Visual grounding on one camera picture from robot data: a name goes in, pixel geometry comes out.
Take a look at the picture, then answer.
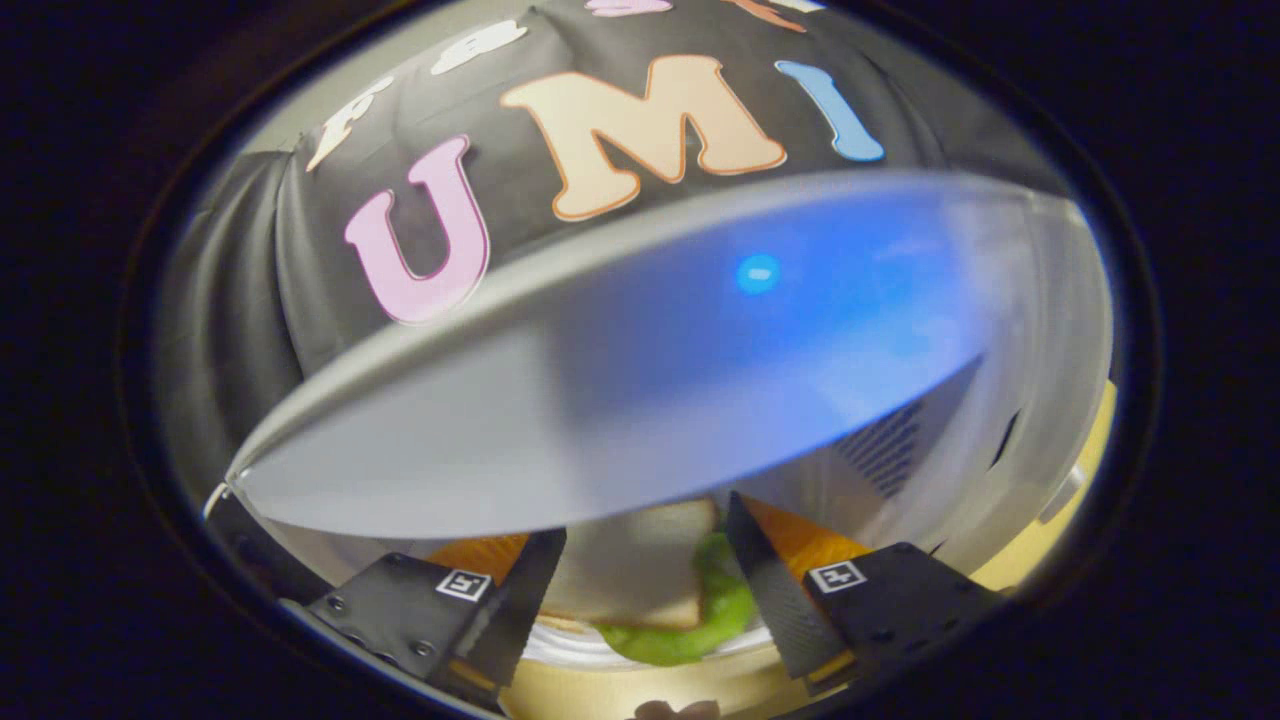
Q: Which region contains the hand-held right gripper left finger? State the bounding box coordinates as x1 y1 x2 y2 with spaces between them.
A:
280 528 568 713

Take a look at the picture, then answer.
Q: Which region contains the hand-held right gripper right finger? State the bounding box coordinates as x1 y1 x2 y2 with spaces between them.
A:
725 492 1004 681

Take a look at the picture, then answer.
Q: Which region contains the lettuce sandwich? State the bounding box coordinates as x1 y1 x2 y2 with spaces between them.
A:
540 498 758 668

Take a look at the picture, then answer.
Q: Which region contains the white microwave oven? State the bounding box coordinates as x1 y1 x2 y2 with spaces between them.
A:
205 168 1116 691

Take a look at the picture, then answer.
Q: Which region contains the round microwave turntable plate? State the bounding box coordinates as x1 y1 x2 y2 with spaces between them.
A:
520 622 781 671

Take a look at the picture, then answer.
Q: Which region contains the black backdrop cloth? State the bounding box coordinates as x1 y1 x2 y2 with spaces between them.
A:
155 0 1061 501

